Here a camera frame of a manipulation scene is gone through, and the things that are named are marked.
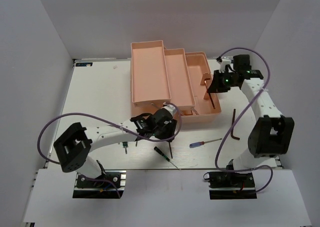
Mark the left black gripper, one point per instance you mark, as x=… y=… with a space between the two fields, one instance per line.
x=171 y=130

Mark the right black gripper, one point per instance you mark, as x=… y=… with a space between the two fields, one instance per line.
x=215 y=86

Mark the long thin hex key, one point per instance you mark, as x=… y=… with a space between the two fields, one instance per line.
x=170 y=150

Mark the small dark hex key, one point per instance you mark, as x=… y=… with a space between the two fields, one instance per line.
x=209 y=94

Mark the black green precision screwdriver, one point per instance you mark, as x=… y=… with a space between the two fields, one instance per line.
x=161 y=153

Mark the blue handled screwdriver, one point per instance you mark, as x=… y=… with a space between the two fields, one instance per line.
x=201 y=143

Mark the thick dark hex key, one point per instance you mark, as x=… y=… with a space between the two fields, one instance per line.
x=232 y=124

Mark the pink plastic toolbox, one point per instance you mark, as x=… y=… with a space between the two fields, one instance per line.
x=159 y=75

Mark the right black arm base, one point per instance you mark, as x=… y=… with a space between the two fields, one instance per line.
x=230 y=186

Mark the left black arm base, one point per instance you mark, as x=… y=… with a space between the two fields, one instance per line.
x=112 y=189

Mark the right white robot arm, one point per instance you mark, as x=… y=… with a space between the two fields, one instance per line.
x=272 y=132

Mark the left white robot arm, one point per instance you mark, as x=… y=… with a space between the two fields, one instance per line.
x=76 y=142

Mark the left blue table label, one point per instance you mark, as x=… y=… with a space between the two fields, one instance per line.
x=83 y=64

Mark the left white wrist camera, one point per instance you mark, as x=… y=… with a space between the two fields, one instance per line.
x=170 y=108

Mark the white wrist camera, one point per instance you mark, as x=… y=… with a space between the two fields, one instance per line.
x=170 y=108
x=225 y=65

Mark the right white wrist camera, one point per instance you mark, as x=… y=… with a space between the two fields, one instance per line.
x=225 y=65

